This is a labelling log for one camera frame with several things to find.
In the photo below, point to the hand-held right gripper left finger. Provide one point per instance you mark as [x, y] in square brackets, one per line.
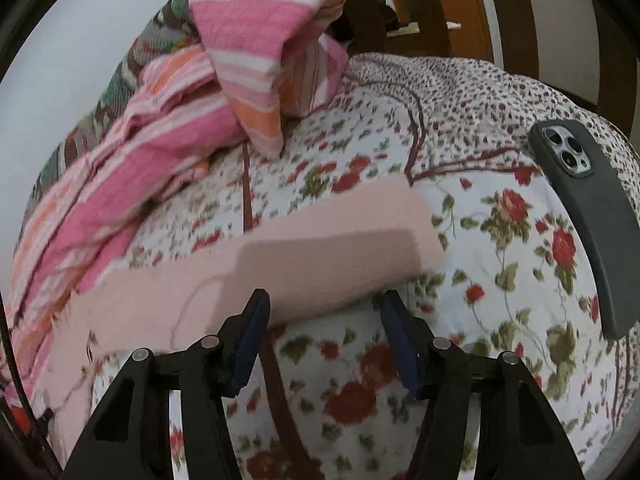
[250, 340]

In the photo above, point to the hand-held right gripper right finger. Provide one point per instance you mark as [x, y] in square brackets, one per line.
[401, 340]

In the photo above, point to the light pink garment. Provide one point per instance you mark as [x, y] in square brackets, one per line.
[325, 240]

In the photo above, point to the floral bedsheet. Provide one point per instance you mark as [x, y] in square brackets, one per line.
[500, 260]

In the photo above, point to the smartphone in dark case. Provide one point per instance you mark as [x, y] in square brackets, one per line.
[590, 220]

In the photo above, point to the multicolour patterned cloth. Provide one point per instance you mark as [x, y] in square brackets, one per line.
[150, 45]

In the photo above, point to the pink striped blanket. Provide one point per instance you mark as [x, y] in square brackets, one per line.
[240, 25]

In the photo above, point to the dark wooden bed frame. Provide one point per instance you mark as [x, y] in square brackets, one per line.
[600, 35]

